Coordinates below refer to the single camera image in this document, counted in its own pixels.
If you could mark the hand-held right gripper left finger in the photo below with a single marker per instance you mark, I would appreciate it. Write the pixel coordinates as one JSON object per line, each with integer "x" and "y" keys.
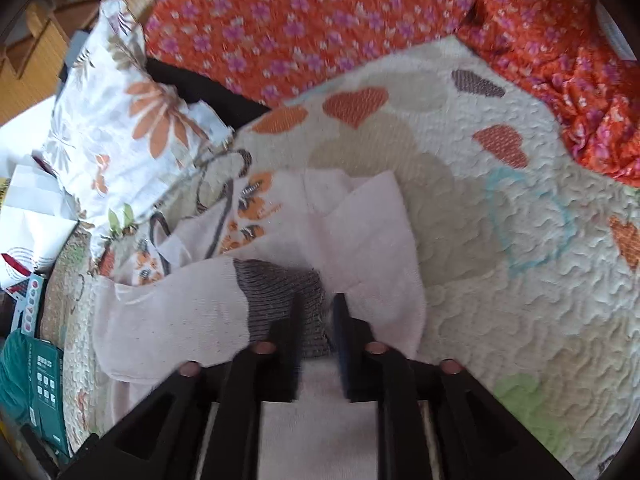
{"x": 296, "y": 350}

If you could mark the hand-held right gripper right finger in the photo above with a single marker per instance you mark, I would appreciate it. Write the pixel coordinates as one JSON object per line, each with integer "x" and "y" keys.
{"x": 342, "y": 350}

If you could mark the light pink towel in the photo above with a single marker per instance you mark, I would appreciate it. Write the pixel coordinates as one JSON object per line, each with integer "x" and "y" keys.
{"x": 175, "y": 320}

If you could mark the heart print quilt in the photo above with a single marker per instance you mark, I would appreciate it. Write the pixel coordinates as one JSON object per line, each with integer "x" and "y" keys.
{"x": 500, "y": 285}

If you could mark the teal box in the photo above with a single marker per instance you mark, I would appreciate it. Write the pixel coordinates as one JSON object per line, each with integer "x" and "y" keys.
{"x": 40, "y": 385}

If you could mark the blue dotted box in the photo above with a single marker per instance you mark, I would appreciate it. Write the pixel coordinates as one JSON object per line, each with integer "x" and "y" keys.
{"x": 32, "y": 305}

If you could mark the black cloth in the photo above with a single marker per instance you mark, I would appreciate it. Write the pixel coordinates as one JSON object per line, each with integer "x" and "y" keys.
{"x": 210, "y": 95}

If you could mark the white paper bag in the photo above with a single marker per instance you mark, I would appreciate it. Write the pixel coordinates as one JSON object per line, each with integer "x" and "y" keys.
{"x": 35, "y": 230}

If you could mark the white floral pillow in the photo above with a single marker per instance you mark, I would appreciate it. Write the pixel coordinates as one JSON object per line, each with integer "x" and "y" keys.
{"x": 115, "y": 125}

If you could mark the orange floral blanket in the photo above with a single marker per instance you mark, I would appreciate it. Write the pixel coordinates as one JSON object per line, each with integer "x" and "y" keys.
{"x": 300, "y": 20}

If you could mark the white sheet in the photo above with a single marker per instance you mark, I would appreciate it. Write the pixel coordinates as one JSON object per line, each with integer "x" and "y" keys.
{"x": 25, "y": 130}

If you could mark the wooden furniture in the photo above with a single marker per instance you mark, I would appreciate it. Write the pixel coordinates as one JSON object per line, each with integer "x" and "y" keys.
{"x": 30, "y": 60}

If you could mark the white round object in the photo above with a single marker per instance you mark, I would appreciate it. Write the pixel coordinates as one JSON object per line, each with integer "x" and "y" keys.
{"x": 617, "y": 35}

